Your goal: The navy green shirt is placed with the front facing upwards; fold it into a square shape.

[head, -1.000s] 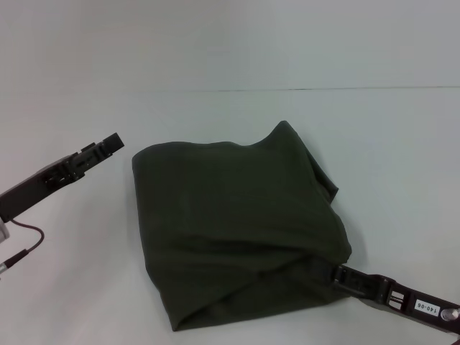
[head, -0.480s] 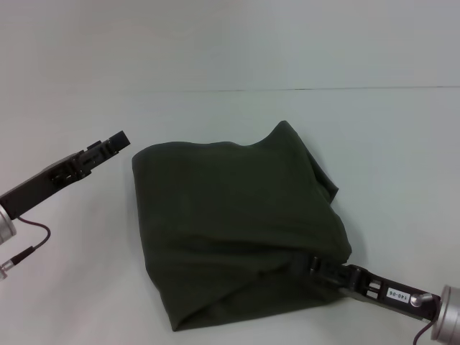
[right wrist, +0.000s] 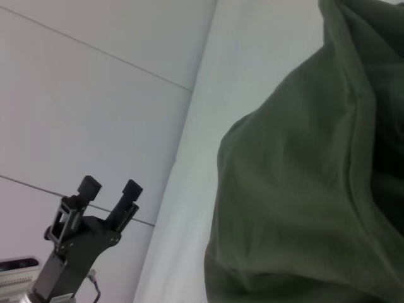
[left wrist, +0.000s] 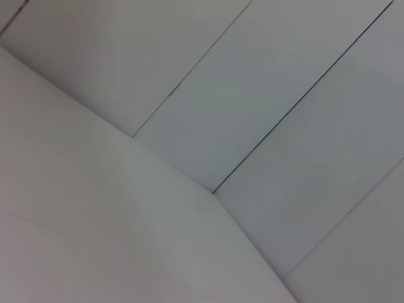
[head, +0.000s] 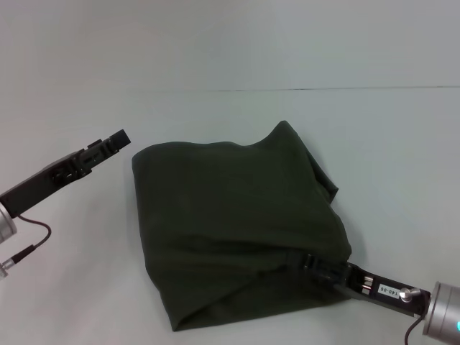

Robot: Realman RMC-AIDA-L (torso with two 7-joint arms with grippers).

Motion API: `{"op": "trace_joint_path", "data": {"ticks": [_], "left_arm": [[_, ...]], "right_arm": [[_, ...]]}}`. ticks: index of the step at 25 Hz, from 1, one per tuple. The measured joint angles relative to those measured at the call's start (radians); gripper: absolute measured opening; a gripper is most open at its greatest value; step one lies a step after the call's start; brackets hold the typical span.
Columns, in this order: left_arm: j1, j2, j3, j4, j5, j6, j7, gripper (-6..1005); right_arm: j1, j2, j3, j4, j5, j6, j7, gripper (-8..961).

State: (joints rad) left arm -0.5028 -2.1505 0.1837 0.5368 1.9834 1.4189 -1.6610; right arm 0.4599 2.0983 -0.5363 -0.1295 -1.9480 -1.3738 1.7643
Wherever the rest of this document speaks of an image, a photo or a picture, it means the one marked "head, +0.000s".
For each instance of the dark green FREE! t-shirt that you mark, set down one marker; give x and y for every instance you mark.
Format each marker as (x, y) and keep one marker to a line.
(233, 215)

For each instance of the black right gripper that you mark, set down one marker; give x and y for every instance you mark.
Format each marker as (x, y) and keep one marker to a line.
(388, 287)

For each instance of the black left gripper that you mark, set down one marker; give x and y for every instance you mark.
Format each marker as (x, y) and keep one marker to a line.
(39, 183)

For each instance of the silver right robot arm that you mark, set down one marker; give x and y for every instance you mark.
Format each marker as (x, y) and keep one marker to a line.
(443, 311)

